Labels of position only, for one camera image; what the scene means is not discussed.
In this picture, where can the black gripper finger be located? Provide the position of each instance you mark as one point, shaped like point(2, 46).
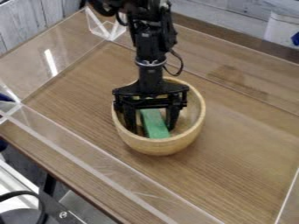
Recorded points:
point(172, 112)
point(129, 117)

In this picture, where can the blue object at right edge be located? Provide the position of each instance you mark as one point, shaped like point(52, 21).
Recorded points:
point(295, 39)

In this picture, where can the green rectangular block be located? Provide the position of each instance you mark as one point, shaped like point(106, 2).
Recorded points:
point(153, 125)

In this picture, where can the white container in background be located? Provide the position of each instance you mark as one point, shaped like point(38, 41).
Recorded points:
point(281, 27)

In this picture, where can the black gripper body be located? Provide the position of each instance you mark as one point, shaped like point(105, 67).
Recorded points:
point(150, 92)

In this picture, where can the clear acrylic enclosure wall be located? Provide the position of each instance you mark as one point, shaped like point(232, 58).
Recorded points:
point(231, 178)

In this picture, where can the brown wooden bowl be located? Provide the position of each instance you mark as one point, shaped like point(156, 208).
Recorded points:
point(183, 135)

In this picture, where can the black table leg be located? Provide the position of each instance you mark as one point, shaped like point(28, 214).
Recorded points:
point(49, 185)

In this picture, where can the black chair at corner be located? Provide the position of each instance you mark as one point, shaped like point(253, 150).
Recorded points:
point(48, 213)

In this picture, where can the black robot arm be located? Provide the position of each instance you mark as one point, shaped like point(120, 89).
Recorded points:
point(148, 20)

